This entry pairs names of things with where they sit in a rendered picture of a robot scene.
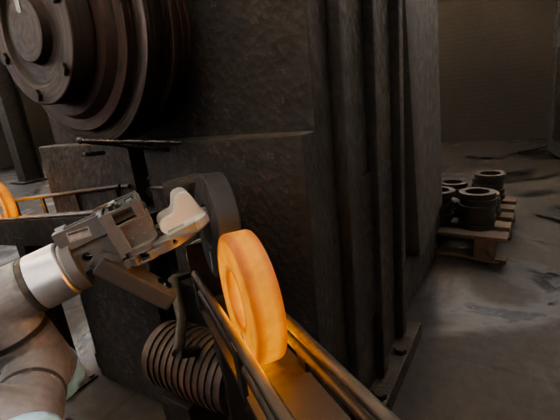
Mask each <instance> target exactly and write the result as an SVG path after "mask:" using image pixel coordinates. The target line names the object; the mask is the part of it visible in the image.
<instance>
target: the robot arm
mask: <svg viewBox="0 0 560 420"><path fill-rule="evenodd" d="M95 211H96V213H94V212H95ZM93 213H94V214H93ZM157 223H158V224H156V225H154V224H153V220H152V218H151V216H150V212H149V211H148V208H147V206H146V204H145V202H144V201H142V199H141V198H140V196H139V194H138V193H136V191H133V192H130V193H128V194H126V195H124V196H121V197H119V198H117V199H114V200H112V201H111V202H107V203H105V204H103V205H100V206H98V207H95V208H94V209H93V210H92V215H90V216H88V217H85V218H83V219H81V220H79V221H77V222H74V223H72V224H70V225H66V224H64V225H62V226H60V227H57V228H55V230H54V231H55V232H54V233H53V234H52V236H51V237H52V239H53V240H54V242H55V243H51V244H49V245H47V246H46V247H42V248H40V249H38V250H37V251H35V252H31V253H29V254H28V255H26V256H24V257H21V258H19V259H17V260H15V261H13V262H10V263H8V264H6V265H4V266H2V267H0V373H1V375H0V420H63V418H64V410H65V402H66V401H67V400H68V399H69V398H70V397H71V396H72V395H73V394H74V393H75V392H76V391H77V390H78V389H79V384H80V383H81V382H82V381H83V379H84V377H85V369H84V366H83V365H82V364H81V362H80V360H79V358H78V355H77V353H76V352H75V350H74V349H73V348H72V347H70V346H69V345H68V343H67V342H66V340H65V339H64V337H63V336H62V334H61V333H60V332H59V331H58V330H57V328H56V327H55V326H54V324H53V323H52V321H51V320H50V318H49V317H48V316H47V314H46V313H45V312H46V311H47V310H48V309H50V308H54V307H56V306H57V305H59V304H61V303H64V302H66V301H67V300H69V299H70V298H73V297H75V296H77V295H78V294H80V293H82V290H85V289H87V288H90V287H91V286H93V285H95V277H94V275H95V276H97V277H99V278H101V279H103V280H105V281H107V282H109V283H112V284H114V285H116V286H118V287H120V288H122V289H124V290H126V291H128V292H130V293H132V294H134V295H136V296H138V297H140V298H142V299H144V300H146V301H148V302H150V303H152V304H155V305H157V306H159V307H160V308H163V309H168V308H169V307H170V306H171V304H172V303H173V301H174V300H175V298H176V297H175V292H174V288H173V285H172V284H171V283H170V282H168V281H167V280H166V279H163V278H161V277H159V276H157V275H155V274H153V273H151V272H149V271H148V270H146V269H144V268H142V267H139V265H141V264H144V263H147V262H149V261H151V260H153V259H154V258H156V257H158V256H159V255H161V254H164V253H166V252H168V251H170V250H172V249H174V248H176V247H178V246H179V245H181V244H182V243H184V242H186V241H187V240H188V239H189V238H191V237H193V236H194V235H196V234H197V233H198V232H199V231H200V230H202V229H203V228H205V227H206V226H207V225H208V224H209V223H210V220H209V216H208V211H207V209H206V207H200V206H199V205H198V203H197V202H196V201H195V200H194V199H193V197H192V196H191V195H190V194H189V193H188V192H187V191H186V190H185V189H184V188H182V187H176V188H174V189H173V190H172V191H171V192H170V205H169V207H168V208H166V209H164V210H162V211H161V212H160V213H159V214H158V215H157ZM85 253H91V254H90V255H87V254H85Z"/></svg>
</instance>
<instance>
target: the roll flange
mask: <svg viewBox="0 0 560 420"><path fill-rule="evenodd" d="M164 3H165V7H166V11H167V20H168V27H169V38H170V58H169V69H168V75H167V82H166V87H165V89H164V93H163V95H162V100H161V102H160V103H159V106H158V108H157V111H156V112H155V113H154V115H153V116H152V118H151V119H150V121H149V122H148V123H147V124H146V125H145V126H144V127H143V128H142V129H140V130H139V131H137V132H135V133H134V134H131V135H128V136H126V137H120V138H119V139H134V138H138V137H140V136H142V135H143V134H144V133H146V132H147V131H149V130H150V129H151V128H152V127H153V126H154V125H155V123H156V122H157V121H158V120H159V119H161V118H163V117H165V116H166V115H167V114H169V113H170V112H171V111H172V110H173V108H174V107H175V106H176V105H177V103H178V101H179V99H180V98H181V96H182V95H183V92H184V89H185V87H186V85H187V82H188V76H189V73H190V68H191V62H192V53H193V38H192V29H191V22H190V17H189V13H188V7H187V4H186V1H185V0H164Z"/></svg>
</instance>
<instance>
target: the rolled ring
mask: <svg viewBox="0 0 560 420"><path fill-rule="evenodd" d="M0 203H1V206H2V210H3V214H4V217H3V216H2V215H1V213H0V218H15V217H18V209H17V206H16V203H15V201H14V199H13V196H12V194H11V193H10V192H9V190H8V189H7V188H6V186H5V185H4V184H3V183H1V182H0Z"/></svg>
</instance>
